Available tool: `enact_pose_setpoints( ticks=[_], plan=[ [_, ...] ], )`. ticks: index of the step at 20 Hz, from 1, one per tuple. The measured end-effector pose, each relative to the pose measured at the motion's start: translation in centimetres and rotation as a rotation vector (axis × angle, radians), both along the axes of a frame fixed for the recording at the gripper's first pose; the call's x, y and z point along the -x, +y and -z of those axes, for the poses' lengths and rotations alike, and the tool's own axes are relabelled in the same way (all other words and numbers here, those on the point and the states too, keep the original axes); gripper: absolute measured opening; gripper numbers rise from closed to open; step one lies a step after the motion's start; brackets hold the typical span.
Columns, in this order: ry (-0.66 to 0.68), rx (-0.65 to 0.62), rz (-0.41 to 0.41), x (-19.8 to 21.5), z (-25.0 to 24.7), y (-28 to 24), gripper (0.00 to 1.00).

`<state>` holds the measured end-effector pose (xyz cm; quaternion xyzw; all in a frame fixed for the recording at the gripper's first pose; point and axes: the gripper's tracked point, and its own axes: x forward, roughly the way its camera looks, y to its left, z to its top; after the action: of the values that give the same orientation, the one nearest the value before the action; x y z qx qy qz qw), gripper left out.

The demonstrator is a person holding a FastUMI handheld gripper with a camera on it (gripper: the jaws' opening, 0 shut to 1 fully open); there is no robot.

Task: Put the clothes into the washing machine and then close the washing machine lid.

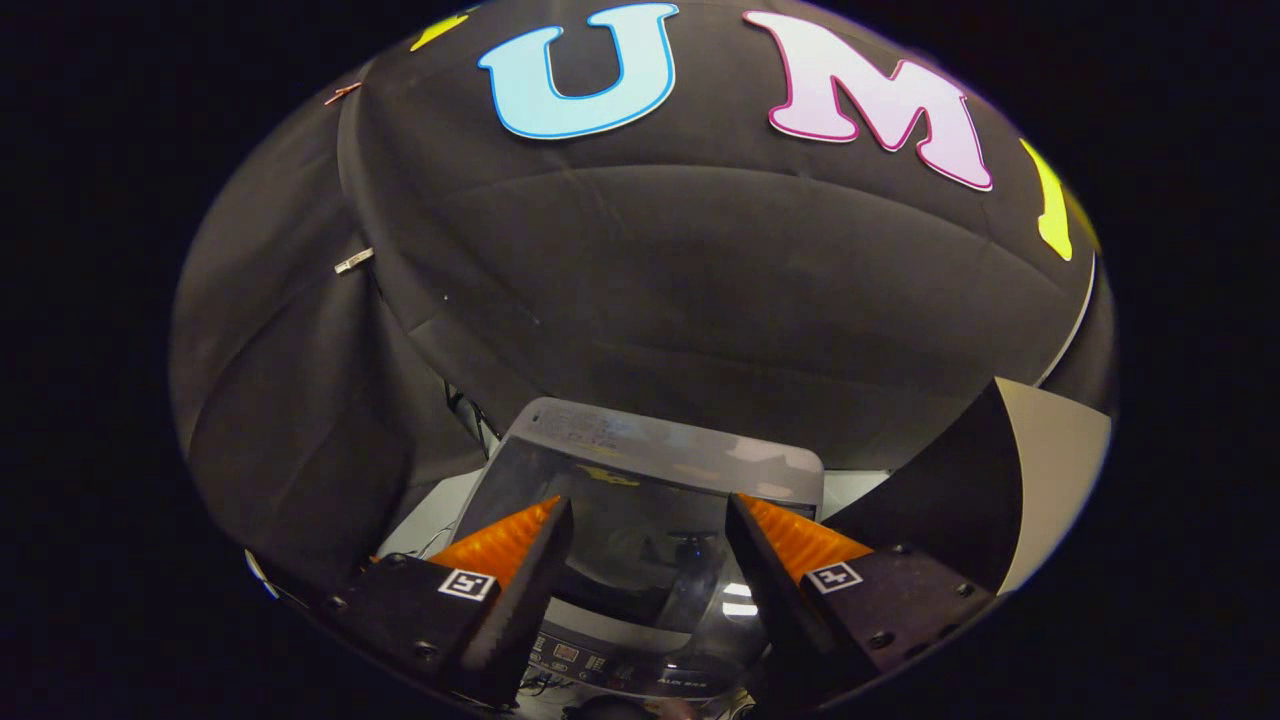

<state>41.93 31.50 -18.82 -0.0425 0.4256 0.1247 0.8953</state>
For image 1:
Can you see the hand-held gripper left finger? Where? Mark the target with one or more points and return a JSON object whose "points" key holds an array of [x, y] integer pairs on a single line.
{"points": [[525, 590]]}

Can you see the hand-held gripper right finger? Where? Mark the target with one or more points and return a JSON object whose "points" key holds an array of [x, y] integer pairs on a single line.
{"points": [[770, 590]]}

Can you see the grey top-loading washing machine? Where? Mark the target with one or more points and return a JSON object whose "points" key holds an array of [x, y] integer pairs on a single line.
{"points": [[650, 470]]}

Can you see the beige cabinet with dark top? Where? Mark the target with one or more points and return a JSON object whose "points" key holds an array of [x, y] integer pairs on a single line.
{"points": [[1050, 470]]}

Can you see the black backdrop cloth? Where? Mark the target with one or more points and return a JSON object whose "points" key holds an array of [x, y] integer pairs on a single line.
{"points": [[650, 260]]}

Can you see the small silver clip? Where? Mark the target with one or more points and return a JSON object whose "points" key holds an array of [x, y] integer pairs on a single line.
{"points": [[353, 262]]}

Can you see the small copper clip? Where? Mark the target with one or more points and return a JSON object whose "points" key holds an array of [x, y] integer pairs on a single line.
{"points": [[342, 93]]}

